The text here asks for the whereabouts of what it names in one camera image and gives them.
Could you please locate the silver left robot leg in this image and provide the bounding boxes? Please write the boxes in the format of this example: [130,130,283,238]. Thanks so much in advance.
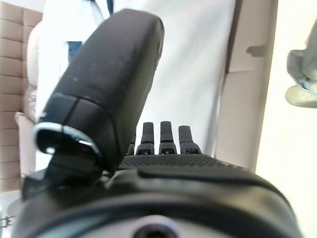
[286,24,317,86]

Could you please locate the beige pillow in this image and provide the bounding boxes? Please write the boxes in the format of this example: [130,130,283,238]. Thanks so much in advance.
[14,111,38,178]
[25,20,45,87]

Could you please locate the white t-shirt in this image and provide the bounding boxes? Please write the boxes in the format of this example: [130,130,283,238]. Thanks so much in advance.
[42,0,112,45]

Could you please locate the tufted brown headboard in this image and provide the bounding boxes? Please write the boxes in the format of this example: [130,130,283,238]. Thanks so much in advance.
[0,6,44,193]

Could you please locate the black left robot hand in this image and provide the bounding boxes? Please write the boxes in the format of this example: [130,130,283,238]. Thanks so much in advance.
[11,8,303,238]

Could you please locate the patterned grey cushion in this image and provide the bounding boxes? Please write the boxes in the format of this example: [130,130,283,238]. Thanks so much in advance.
[23,83,38,122]

